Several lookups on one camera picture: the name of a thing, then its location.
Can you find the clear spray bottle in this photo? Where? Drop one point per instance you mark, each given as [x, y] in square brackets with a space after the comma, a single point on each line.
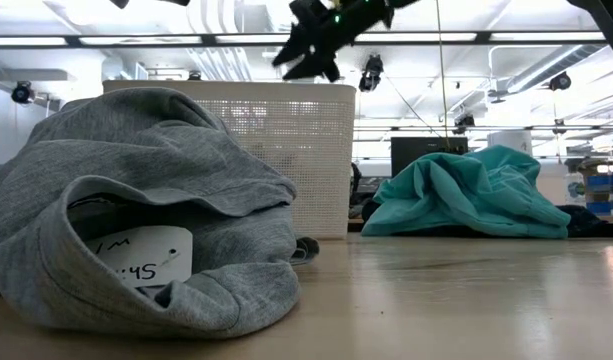
[576, 190]

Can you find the white perforated plastic basket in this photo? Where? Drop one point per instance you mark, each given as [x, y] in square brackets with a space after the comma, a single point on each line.
[316, 165]

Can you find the blue storage bin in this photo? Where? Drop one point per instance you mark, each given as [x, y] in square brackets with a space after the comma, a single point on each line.
[606, 208]
[606, 181]

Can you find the white paper tag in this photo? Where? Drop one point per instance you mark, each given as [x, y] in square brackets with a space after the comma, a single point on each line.
[146, 255]

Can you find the grey sweatshirt garment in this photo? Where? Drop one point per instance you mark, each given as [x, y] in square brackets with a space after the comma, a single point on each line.
[136, 165]

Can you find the teal garment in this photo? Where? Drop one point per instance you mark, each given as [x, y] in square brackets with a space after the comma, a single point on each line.
[461, 200]

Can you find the black ceiling spotlight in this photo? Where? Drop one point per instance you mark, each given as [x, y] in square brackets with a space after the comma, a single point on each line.
[372, 72]
[560, 81]
[464, 124]
[22, 93]

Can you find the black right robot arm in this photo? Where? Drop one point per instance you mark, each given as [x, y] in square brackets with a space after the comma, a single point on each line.
[606, 25]

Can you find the white cylinder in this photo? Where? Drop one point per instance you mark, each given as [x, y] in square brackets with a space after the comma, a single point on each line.
[511, 140]

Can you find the black monitor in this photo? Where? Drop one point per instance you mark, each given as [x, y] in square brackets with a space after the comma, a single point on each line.
[411, 155]

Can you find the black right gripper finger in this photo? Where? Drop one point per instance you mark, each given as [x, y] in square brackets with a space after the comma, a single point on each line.
[296, 47]
[316, 67]

